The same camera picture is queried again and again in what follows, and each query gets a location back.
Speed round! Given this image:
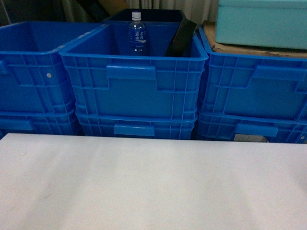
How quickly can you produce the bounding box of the blue crate bottom middle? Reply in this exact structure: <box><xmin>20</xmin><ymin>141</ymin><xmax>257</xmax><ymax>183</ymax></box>
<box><xmin>76</xmin><ymin>113</ymin><xmax>197</xmax><ymax>140</ymax></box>

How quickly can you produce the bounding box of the blue crate bottom right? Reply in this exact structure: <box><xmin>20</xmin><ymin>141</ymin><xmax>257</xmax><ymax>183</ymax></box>
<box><xmin>196</xmin><ymin>113</ymin><xmax>307</xmax><ymax>144</ymax></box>

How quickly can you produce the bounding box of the blue crate bottom left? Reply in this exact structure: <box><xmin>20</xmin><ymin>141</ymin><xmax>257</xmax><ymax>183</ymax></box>
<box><xmin>0</xmin><ymin>110</ymin><xmax>82</xmax><ymax>138</ymax></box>

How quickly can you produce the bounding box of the teal plastic box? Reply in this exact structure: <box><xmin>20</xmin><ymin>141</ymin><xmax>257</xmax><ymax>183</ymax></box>
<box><xmin>215</xmin><ymin>0</ymin><xmax>307</xmax><ymax>50</ymax></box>

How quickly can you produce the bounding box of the clear water bottle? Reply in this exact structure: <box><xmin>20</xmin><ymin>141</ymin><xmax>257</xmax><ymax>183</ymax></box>
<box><xmin>129</xmin><ymin>11</ymin><xmax>147</xmax><ymax>56</ymax></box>

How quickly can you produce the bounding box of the brown cardboard sheet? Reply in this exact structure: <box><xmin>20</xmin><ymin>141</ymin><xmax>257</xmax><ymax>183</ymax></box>
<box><xmin>202</xmin><ymin>21</ymin><xmax>307</xmax><ymax>58</ymax></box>

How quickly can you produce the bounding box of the blue crate top left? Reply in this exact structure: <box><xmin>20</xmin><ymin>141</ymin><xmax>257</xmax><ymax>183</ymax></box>
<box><xmin>0</xmin><ymin>21</ymin><xmax>99</xmax><ymax>114</ymax></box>

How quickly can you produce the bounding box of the blue crate top middle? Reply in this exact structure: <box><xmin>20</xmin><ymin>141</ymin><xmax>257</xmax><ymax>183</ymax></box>
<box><xmin>59</xmin><ymin>21</ymin><xmax>208</xmax><ymax>120</ymax></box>

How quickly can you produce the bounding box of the blue crate top right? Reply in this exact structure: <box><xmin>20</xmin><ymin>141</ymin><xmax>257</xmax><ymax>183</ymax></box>
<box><xmin>198</xmin><ymin>24</ymin><xmax>307</xmax><ymax>121</ymax></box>

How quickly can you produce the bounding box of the blue crate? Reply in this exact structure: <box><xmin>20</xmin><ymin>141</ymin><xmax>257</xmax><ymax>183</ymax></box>
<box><xmin>196</xmin><ymin>113</ymin><xmax>307</xmax><ymax>144</ymax></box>
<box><xmin>0</xmin><ymin>110</ymin><xmax>82</xmax><ymax>138</ymax></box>
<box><xmin>59</xmin><ymin>21</ymin><xmax>208</xmax><ymax>120</ymax></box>
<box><xmin>0</xmin><ymin>21</ymin><xmax>99</xmax><ymax>114</ymax></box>
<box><xmin>198</xmin><ymin>24</ymin><xmax>307</xmax><ymax>121</ymax></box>
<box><xmin>76</xmin><ymin>113</ymin><xmax>197</xmax><ymax>140</ymax></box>

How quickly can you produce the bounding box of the black flat tray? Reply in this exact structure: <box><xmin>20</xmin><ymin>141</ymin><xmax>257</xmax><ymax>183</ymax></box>
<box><xmin>165</xmin><ymin>18</ymin><xmax>197</xmax><ymax>57</ymax></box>

